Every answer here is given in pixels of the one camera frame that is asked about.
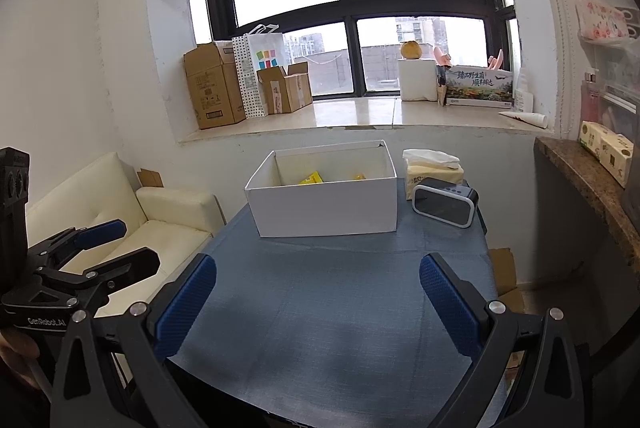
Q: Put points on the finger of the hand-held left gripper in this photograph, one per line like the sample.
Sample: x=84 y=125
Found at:
x=135 y=263
x=102 y=232

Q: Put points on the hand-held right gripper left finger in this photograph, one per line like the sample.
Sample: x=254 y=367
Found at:
x=185 y=303

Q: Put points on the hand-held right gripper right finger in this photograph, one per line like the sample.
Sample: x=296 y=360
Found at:
x=447 y=303

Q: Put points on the yellow square snack packet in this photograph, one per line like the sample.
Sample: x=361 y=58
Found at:
x=359 y=177

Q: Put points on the white cardboard box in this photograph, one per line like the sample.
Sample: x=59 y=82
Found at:
x=325 y=208

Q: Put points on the large yellow snack bag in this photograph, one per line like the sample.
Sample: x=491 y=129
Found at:
x=311 y=178

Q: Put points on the person's left hand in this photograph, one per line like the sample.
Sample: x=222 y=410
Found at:
x=17 y=353

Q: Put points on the flat brown cardboard box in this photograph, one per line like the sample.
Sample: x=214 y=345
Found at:
x=502 y=273

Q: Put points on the cream sofa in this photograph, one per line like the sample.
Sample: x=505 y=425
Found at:
x=170 y=208

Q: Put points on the brown cardboard piece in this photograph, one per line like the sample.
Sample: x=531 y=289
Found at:
x=150 y=178

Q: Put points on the black and silver speaker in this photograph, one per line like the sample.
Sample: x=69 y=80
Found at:
x=442 y=205

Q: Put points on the tissue pack with white tissue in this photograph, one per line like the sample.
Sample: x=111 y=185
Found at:
x=435 y=171

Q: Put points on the large brown cardboard box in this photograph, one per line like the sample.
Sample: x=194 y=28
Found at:
x=212 y=88

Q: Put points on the brown stone counter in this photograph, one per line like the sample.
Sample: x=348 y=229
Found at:
x=590 y=188

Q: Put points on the white tube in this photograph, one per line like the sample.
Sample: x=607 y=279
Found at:
x=525 y=118

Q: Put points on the polka dot paper bag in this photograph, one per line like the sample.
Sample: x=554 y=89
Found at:
x=249 y=78

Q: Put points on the marble window sill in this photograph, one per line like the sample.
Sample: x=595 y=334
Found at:
x=350 y=113

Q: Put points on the white bottle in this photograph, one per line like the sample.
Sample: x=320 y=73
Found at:
x=524 y=98

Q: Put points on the landscape printed box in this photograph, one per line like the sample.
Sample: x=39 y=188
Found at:
x=477 y=86

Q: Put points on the beige tissue pack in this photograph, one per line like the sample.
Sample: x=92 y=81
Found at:
x=592 y=138

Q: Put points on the patterned boxes on counter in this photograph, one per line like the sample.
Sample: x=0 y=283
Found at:
x=617 y=158

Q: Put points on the white foam box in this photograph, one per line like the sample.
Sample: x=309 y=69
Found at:
x=417 y=81

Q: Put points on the small open cardboard box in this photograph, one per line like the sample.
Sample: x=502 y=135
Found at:
x=285 y=93

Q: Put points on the pink toy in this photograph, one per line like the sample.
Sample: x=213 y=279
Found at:
x=442 y=58
x=497 y=61

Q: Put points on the pink bottle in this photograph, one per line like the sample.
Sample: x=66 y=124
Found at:
x=591 y=103

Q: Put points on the white bag with coloured squares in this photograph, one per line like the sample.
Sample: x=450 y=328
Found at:
x=269 y=46

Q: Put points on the pomelo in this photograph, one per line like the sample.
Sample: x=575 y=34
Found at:
x=411 y=50

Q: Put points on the floral wall organizer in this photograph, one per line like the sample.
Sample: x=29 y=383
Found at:
x=612 y=53

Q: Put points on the black window frame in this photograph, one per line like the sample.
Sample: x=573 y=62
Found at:
x=345 y=8

